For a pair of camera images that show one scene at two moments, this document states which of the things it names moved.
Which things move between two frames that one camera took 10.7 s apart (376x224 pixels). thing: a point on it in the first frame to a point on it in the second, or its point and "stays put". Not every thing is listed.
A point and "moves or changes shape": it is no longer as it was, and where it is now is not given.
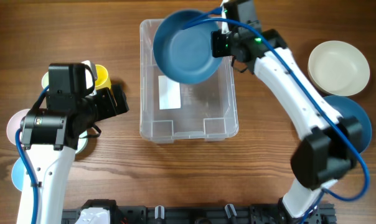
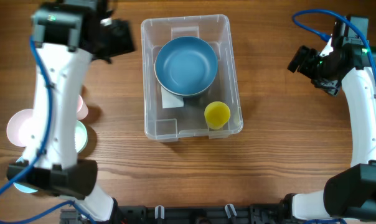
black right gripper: [219, 43] to [304, 61]
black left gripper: [118, 101] to [120, 38]
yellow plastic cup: [103, 79] to [216, 114]
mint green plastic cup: [82, 142] stays put
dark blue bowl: [185, 55] moves or changes shape
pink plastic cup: [14, 124] stays put
